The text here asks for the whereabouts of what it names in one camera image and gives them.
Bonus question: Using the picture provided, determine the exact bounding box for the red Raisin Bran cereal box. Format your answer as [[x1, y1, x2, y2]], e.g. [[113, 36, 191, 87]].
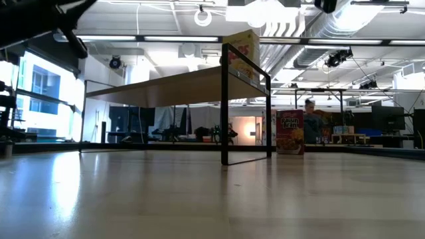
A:
[[276, 109, 305, 155]]

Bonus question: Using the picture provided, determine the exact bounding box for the black camera rig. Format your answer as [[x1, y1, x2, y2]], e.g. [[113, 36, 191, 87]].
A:
[[325, 48, 353, 68]]

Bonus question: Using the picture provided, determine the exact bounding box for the black rounded device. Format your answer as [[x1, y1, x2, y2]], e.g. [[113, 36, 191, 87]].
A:
[[313, 0, 338, 14]]

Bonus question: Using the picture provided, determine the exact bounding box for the bright window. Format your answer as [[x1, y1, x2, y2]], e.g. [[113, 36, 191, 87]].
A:
[[16, 56, 84, 141]]

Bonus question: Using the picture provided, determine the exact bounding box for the black equipment stand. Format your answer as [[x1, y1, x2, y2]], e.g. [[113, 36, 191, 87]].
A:
[[0, 81, 17, 159]]

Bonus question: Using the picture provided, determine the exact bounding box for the black beam with light strips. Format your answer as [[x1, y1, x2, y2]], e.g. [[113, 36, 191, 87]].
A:
[[76, 34, 425, 46]]

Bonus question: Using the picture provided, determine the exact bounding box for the person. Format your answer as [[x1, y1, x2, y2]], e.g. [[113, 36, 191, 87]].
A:
[[302, 98, 325, 145]]

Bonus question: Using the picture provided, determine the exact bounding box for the dark desk with equipment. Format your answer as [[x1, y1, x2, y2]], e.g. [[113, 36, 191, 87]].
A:
[[106, 106, 157, 144]]

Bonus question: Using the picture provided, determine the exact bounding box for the white ring light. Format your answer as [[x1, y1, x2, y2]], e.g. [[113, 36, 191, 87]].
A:
[[194, 9, 213, 27]]

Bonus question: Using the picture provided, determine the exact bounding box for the yellow cereal box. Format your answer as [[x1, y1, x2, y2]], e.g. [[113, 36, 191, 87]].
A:
[[221, 29, 261, 84]]

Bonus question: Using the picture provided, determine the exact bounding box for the small light wooden rack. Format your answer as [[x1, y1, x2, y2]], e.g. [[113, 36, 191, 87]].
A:
[[331, 133, 368, 145]]

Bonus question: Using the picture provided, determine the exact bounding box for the silver ventilation duct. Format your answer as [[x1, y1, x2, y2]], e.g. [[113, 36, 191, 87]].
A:
[[265, 0, 383, 80]]

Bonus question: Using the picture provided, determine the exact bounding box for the wooden shelf with black frame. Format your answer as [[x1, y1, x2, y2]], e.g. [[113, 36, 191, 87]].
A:
[[78, 42, 272, 166]]

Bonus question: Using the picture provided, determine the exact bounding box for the black computer monitor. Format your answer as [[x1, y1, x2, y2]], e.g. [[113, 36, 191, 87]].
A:
[[413, 108, 425, 149], [371, 106, 406, 131]]

